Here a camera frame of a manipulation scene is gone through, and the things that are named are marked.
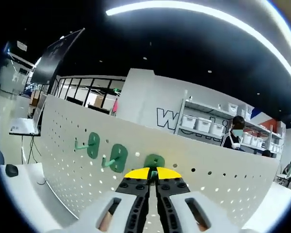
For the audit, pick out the black hanging screen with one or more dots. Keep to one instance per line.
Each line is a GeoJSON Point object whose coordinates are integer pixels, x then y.
{"type": "Point", "coordinates": [53, 58]}

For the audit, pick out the black computer mouse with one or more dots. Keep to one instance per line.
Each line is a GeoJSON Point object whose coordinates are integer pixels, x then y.
{"type": "Point", "coordinates": [11, 170]}

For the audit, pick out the green hook assembly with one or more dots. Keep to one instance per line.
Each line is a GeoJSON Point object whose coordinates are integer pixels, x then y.
{"type": "Point", "coordinates": [120, 159]}
{"type": "Point", "coordinates": [93, 148]}
{"type": "Point", "coordinates": [155, 160]}

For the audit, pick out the white perforated mounting plate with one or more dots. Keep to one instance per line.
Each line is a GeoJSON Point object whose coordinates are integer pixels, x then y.
{"type": "Point", "coordinates": [196, 157]}

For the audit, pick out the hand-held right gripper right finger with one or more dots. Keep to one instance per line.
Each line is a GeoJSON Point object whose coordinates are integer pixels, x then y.
{"type": "Point", "coordinates": [169, 194]}

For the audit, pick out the ceiling light strip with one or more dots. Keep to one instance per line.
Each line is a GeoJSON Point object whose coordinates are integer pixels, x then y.
{"type": "Point", "coordinates": [140, 6]}

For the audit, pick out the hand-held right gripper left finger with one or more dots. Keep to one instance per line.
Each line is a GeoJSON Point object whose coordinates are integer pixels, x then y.
{"type": "Point", "coordinates": [135, 194]}

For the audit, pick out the black laptop stand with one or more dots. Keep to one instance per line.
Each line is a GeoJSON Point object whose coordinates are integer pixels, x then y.
{"type": "Point", "coordinates": [31, 145]}

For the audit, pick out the pink hanging cloth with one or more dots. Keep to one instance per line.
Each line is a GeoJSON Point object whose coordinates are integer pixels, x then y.
{"type": "Point", "coordinates": [115, 106]}

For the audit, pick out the white shelving unit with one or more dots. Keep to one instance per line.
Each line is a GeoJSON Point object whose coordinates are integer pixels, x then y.
{"type": "Point", "coordinates": [209, 109]}

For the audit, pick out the white open laptop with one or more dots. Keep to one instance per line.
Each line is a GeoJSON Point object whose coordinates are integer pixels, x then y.
{"type": "Point", "coordinates": [23, 126]}

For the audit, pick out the row of white storage bins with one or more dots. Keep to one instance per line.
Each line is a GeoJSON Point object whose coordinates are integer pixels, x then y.
{"type": "Point", "coordinates": [203, 125]}

